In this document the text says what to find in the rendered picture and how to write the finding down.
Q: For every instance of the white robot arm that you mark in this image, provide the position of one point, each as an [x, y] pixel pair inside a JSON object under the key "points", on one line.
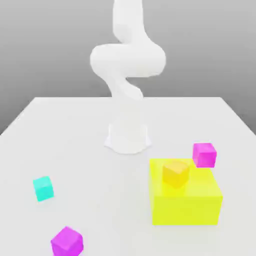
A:
{"points": [[128, 60]]}

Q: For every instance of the small orange cube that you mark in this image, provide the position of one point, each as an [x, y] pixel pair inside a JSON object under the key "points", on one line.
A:
{"points": [[175, 174]]}

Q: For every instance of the small magenta cube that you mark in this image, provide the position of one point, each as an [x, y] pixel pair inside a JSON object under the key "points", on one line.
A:
{"points": [[67, 243], [204, 156]]}

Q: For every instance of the small cyan cube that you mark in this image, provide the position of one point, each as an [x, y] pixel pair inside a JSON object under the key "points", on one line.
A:
{"points": [[43, 189]]}

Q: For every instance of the large yellow box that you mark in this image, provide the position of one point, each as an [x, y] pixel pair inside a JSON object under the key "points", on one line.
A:
{"points": [[186, 208]]}

